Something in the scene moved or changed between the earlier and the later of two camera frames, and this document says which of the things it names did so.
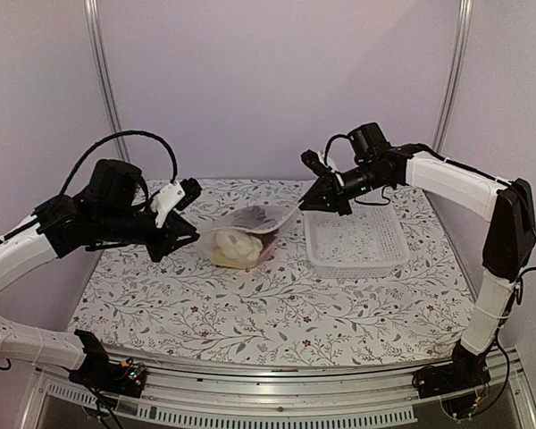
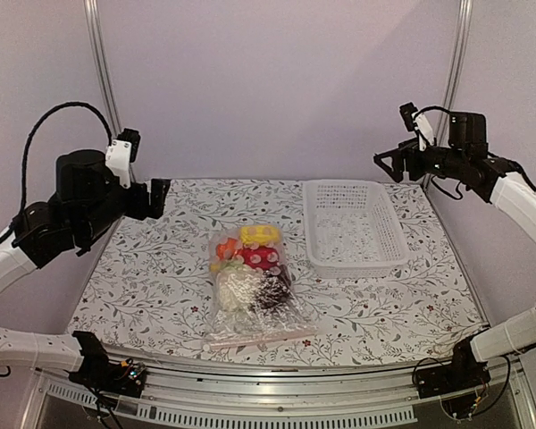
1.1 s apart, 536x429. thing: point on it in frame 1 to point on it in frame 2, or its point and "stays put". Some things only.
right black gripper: [332, 200] to [399, 155]
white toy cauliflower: [238, 245] to [236, 285]
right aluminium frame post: [459, 51] stays put
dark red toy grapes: [251, 213] to [272, 291]
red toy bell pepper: [266, 239] to [261, 257]
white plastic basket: [369, 242] stays put
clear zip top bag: [240, 237] to [252, 294]
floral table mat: [282, 313] stays put
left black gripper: [175, 224] to [140, 209]
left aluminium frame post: [91, 9] stays put
